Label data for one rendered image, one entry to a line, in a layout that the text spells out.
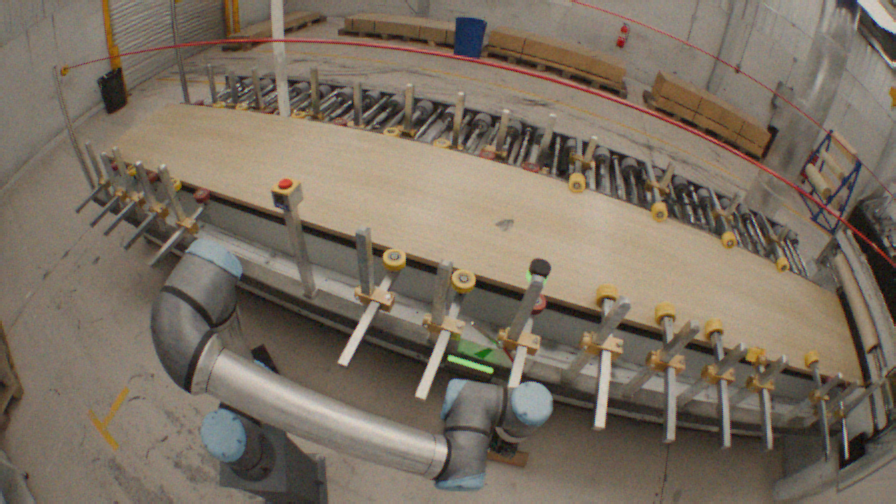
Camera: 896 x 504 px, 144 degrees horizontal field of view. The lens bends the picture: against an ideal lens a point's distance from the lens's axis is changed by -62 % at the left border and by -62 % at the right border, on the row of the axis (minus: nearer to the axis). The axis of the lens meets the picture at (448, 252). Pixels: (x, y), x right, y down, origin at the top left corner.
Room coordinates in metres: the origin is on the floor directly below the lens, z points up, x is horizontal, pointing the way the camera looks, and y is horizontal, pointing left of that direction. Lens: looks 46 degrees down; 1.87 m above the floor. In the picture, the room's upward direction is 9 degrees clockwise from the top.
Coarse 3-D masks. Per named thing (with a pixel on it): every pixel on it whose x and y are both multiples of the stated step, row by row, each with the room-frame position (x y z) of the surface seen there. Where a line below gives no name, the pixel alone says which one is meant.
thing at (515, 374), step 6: (528, 318) 0.73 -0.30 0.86; (528, 324) 0.71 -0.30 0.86; (528, 330) 0.68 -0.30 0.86; (522, 348) 0.61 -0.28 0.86; (516, 354) 0.59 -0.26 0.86; (522, 354) 0.59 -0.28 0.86; (516, 360) 0.56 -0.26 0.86; (522, 360) 0.57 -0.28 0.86; (516, 366) 0.54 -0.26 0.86; (522, 366) 0.55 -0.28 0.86; (510, 372) 0.54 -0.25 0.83; (516, 372) 0.52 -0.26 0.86; (510, 378) 0.50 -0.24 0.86; (516, 378) 0.50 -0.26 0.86; (510, 384) 0.48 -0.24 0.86; (516, 384) 0.48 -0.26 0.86
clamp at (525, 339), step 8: (504, 328) 0.68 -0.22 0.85; (504, 336) 0.64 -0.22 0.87; (520, 336) 0.65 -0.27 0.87; (528, 336) 0.65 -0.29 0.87; (536, 336) 0.66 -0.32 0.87; (504, 344) 0.63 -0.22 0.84; (512, 344) 0.62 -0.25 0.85; (520, 344) 0.62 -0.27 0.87; (528, 344) 0.62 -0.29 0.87; (536, 344) 0.62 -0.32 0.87; (528, 352) 0.61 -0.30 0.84
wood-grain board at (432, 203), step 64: (192, 128) 1.68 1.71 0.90; (256, 128) 1.69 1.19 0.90; (320, 128) 1.73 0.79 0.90; (256, 192) 1.13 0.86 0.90; (320, 192) 1.18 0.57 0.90; (384, 192) 1.23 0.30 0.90; (448, 192) 1.29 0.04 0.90; (512, 192) 1.36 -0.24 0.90; (448, 256) 0.92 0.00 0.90; (512, 256) 0.97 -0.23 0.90; (576, 256) 1.02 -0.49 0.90; (640, 256) 1.08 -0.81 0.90; (704, 256) 1.17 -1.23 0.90; (640, 320) 0.75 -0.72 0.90; (704, 320) 0.78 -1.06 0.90; (768, 320) 0.81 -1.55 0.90; (832, 320) 0.85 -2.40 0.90
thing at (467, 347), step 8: (464, 344) 0.65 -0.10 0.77; (472, 344) 0.65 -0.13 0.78; (480, 344) 0.64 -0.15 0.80; (464, 352) 0.65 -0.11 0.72; (472, 352) 0.65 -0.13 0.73; (496, 352) 0.63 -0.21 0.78; (504, 352) 0.63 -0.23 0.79; (488, 360) 0.64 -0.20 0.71; (496, 360) 0.63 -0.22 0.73; (504, 360) 0.63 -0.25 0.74; (528, 360) 0.61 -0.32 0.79; (528, 368) 0.61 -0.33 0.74
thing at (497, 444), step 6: (492, 432) 0.29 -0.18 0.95; (492, 438) 0.27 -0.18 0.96; (498, 438) 0.27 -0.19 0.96; (492, 444) 0.26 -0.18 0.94; (498, 444) 0.25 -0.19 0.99; (504, 444) 0.24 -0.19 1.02; (510, 444) 0.24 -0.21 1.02; (516, 444) 0.26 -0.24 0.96; (492, 450) 0.25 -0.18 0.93; (498, 450) 0.24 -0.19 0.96; (504, 450) 0.24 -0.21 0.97; (510, 450) 0.25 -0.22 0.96; (516, 450) 0.24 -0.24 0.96; (504, 456) 0.24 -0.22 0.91; (510, 456) 0.24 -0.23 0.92
